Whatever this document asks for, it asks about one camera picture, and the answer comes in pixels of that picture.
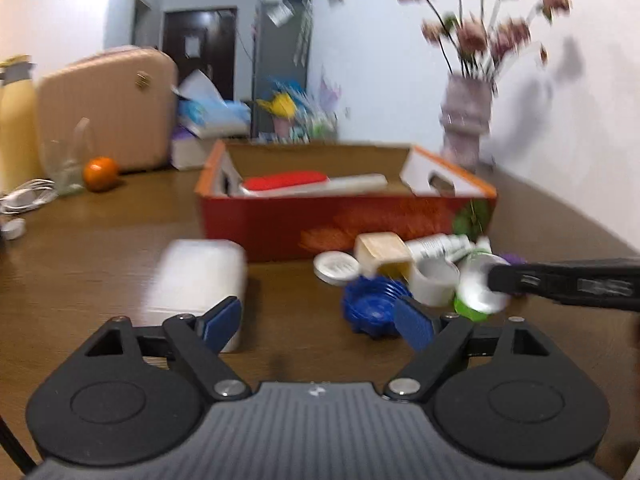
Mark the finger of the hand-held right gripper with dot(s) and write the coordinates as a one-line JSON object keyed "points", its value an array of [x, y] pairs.
{"points": [[550, 282]]}

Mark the white tube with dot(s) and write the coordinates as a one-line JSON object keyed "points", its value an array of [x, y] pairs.
{"points": [[435, 246]]}

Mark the beige wooden cube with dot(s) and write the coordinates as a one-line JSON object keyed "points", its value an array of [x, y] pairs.
{"points": [[382, 250]]}

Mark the purple white tissue box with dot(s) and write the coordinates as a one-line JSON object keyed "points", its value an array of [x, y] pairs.
{"points": [[187, 152]]}

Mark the red orange cardboard box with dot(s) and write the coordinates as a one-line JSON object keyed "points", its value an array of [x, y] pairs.
{"points": [[260, 220]]}

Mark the orange fruit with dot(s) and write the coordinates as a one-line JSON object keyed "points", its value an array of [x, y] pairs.
{"points": [[101, 174]]}

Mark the green spray bottle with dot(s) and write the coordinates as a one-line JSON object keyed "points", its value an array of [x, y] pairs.
{"points": [[465, 309]]}

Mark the yellow toy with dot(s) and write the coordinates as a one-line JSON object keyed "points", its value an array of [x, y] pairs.
{"points": [[280, 104]]}

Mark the grey cabinet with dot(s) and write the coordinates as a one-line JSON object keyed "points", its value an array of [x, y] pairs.
{"points": [[277, 55]]}

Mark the pale purple vase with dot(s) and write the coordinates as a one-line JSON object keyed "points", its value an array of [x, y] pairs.
{"points": [[465, 110]]}

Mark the purple wall decoration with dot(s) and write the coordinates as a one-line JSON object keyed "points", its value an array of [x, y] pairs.
{"points": [[330, 92]]}

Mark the dark door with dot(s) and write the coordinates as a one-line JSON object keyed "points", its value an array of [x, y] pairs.
{"points": [[220, 45]]}

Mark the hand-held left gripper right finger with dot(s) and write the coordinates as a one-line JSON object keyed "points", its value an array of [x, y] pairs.
{"points": [[412, 322]]}

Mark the pile of colourful toys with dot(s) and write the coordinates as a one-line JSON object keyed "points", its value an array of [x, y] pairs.
{"points": [[312, 122]]}

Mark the yellow bottle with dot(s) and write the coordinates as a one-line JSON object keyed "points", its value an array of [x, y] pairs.
{"points": [[17, 125]]}

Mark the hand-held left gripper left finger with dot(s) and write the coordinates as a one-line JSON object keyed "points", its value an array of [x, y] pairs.
{"points": [[220, 321]]}

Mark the blue white packets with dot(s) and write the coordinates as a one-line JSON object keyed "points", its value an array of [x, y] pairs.
{"points": [[210, 112]]}

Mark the white round charger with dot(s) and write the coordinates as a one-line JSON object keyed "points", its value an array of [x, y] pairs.
{"points": [[12, 229]]}

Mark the small white ribbed lid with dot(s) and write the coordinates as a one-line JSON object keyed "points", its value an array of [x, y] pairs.
{"points": [[336, 266]]}

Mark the dried pink flowers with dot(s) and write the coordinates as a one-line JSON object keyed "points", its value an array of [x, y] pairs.
{"points": [[472, 37]]}

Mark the grey wall panel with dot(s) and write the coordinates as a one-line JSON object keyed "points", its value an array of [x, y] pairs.
{"points": [[142, 20]]}

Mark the purple ribbed lid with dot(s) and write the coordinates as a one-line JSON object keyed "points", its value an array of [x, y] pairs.
{"points": [[514, 260]]}

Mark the red white lint brush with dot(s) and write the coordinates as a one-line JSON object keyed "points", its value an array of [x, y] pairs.
{"points": [[285, 182]]}

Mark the clear glass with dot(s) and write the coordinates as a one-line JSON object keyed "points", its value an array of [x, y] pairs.
{"points": [[65, 175]]}

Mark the white rectangular box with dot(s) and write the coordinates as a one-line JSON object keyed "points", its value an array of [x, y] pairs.
{"points": [[195, 280]]}

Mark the white tape roll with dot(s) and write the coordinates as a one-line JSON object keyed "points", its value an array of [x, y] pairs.
{"points": [[432, 290]]}

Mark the pink suitcase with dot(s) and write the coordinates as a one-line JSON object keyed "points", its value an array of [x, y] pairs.
{"points": [[110, 105]]}

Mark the blue ribbed lid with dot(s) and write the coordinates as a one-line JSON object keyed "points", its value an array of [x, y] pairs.
{"points": [[367, 305]]}

